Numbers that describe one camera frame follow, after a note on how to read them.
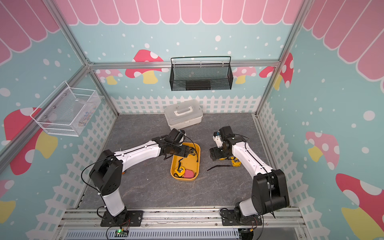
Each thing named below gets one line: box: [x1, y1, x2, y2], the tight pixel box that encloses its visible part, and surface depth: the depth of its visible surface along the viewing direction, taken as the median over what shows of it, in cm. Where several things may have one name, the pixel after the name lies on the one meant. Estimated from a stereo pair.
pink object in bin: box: [183, 169, 195, 179], surface depth 89 cm
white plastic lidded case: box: [164, 99, 203, 131], surface depth 108 cm
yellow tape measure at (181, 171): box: [174, 166, 186, 177], surface depth 89 cm
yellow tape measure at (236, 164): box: [231, 157, 242, 167], surface depth 94 cm
